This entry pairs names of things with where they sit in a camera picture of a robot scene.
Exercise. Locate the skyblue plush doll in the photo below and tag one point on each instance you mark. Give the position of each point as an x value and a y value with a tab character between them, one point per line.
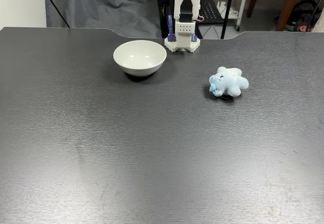
231	82

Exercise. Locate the white ceramic bowl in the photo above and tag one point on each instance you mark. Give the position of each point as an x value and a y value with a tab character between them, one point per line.
139	64

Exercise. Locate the blue table clamp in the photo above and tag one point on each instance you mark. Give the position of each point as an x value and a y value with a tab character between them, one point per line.
170	29
193	37

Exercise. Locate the grey cloth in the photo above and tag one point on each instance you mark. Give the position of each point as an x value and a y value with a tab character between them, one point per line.
101	11

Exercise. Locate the white power strip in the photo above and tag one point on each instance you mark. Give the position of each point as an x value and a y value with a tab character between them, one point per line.
231	13

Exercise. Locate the black tripod leg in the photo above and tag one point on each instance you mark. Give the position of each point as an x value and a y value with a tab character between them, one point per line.
54	4

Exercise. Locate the black red vacuum cleaner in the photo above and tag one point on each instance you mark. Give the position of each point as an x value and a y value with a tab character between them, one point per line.
303	18

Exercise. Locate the white cart frame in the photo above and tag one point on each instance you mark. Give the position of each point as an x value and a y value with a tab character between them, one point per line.
243	1

